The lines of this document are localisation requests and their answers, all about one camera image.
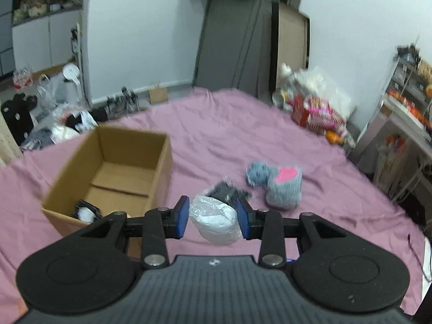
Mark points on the red basket with snacks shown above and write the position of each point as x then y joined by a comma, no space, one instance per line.
316,115

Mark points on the brown cardboard box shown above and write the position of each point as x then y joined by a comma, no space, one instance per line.
114,169

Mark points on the white plastic shopping bag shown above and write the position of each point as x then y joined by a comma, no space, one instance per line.
45,93

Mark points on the pair of sneakers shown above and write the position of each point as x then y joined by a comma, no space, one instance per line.
126,102

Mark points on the white humidifier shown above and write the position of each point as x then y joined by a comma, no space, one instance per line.
71,72

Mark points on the white desk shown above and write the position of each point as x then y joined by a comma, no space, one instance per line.
403,149

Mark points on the pink bed sheet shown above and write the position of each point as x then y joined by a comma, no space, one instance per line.
216,135

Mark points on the small brown paper bag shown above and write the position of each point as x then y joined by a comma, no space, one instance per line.
158,94

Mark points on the grey door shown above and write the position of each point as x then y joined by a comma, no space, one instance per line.
234,46

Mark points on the clothes pile on floor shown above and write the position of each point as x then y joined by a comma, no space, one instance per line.
26,125

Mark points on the black white item in box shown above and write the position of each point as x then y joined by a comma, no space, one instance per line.
86,212

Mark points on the grey plush slipper pink heart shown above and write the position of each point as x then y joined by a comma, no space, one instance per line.
284,187

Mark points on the white plastic bag pile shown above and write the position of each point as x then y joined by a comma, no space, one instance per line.
318,83

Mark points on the white kitchen cabinet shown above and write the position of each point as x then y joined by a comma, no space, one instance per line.
36,34

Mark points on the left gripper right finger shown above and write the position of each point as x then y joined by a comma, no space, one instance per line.
266,226

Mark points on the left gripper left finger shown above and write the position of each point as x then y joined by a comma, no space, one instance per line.
160,224

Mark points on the framed brown board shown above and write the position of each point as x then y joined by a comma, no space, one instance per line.
289,41

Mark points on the black fuzzy packaged item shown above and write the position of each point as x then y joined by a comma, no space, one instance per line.
227,192

